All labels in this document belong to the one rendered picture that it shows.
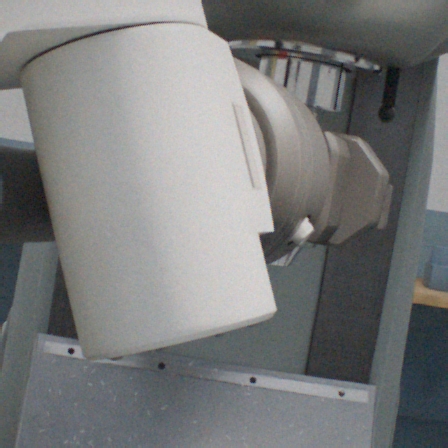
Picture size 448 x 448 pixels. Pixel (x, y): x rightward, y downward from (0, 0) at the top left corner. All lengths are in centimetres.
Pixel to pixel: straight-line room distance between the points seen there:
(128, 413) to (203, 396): 7
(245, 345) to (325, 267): 10
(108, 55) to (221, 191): 5
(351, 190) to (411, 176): 46
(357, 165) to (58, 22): 23
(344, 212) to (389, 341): 48
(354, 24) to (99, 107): 21
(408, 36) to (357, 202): 8
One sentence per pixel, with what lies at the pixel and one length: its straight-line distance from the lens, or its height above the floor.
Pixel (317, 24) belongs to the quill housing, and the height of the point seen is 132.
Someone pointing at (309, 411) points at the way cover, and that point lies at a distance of 95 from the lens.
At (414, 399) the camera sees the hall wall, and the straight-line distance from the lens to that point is 502.
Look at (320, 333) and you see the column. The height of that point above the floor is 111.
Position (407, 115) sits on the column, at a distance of 95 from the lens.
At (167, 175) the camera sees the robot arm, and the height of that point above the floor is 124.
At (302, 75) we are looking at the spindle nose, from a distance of 54.
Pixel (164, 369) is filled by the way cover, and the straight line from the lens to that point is 94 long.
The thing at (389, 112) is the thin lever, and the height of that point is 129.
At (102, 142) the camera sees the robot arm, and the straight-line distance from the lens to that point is 31.
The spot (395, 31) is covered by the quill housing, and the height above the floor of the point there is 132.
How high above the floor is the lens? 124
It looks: 3 degrees down
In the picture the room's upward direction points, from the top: 10 degrees clockwise
